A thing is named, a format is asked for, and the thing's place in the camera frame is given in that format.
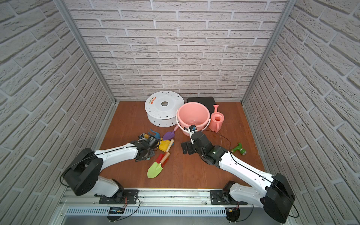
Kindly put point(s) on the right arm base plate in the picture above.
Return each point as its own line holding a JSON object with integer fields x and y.
{"x": 222, "y": 197}

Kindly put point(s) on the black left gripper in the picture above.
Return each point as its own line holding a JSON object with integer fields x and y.
{"x": 151, "y": 141}

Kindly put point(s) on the green toy drill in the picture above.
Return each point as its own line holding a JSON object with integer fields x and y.
{"x": 239, "y": 148}

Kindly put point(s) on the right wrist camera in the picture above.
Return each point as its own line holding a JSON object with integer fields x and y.
{"x": 192, "y": 130}

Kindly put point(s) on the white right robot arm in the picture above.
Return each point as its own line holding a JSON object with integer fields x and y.
{"x": 272, "y": 193}

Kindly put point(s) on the black tool case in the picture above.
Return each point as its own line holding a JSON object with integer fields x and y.
{"x": 208, "y": 102}

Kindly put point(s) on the pink plastic bucket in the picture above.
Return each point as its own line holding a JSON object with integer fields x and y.
{"x": 192, "y": 113}

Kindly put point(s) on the purple toy trowel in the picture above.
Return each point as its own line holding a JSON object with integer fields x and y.
{"x": 170, "y": 135}

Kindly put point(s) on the yellow toy shovel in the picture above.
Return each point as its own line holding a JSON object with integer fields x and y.
{"x": 165, "y": 145}

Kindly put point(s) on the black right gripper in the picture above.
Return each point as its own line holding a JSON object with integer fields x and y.
{"x": 189, "y": 145}

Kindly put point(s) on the white cable spool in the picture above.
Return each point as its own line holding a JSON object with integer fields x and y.
{"x": 161, "y": 108}

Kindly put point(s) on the aluminium mounting rail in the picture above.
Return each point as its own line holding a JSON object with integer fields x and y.
{"x": 151, "y": 202}

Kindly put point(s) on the pink watering can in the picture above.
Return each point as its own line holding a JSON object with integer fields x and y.
{"x": 217, "y": 120}

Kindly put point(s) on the blue toy rake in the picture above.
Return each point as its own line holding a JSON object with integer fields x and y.
{"x": 155, "y": 134}

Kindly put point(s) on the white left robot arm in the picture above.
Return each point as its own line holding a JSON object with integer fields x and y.
{"x": 83, "y": 173}

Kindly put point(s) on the green toy spade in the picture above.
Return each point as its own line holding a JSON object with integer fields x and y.
{"x": 154, "y": 170}

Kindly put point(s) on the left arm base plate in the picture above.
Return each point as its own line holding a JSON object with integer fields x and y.
{"x": 127, "y": 196}

